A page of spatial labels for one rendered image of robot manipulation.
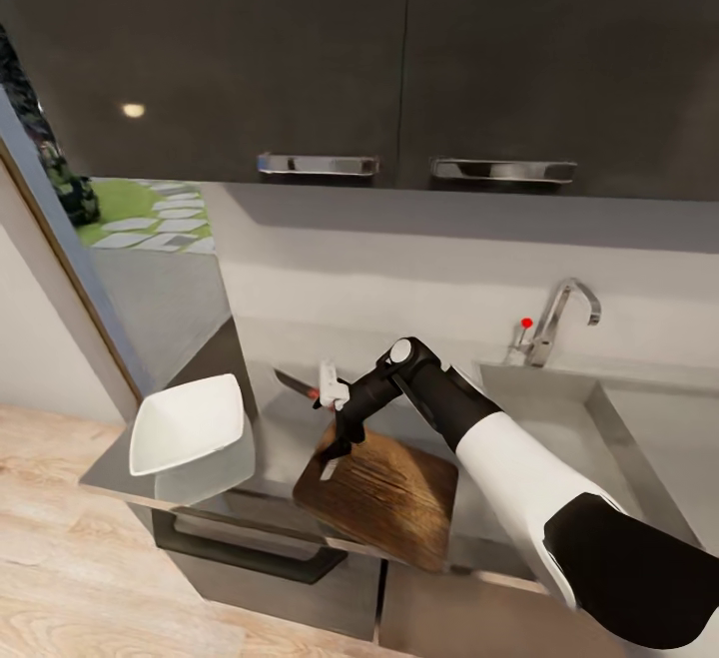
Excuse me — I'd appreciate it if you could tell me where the parer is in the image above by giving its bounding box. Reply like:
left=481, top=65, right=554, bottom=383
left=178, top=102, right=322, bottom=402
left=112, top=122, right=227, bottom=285
left=275, top=369, right=320, bottom=400

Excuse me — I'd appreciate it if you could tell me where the cutting board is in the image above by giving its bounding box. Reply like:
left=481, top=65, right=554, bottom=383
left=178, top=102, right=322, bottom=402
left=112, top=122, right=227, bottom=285
left=293, top=421, right=459, bottom=576

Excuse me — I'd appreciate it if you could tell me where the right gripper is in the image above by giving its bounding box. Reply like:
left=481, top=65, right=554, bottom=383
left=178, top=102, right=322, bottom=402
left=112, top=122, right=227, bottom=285
left=315, top=373, right=385, bottom=463

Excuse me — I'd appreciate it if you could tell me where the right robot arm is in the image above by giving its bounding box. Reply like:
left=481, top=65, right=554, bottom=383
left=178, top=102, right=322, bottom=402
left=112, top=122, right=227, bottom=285
left=313, top=333, right=719, bottom=658

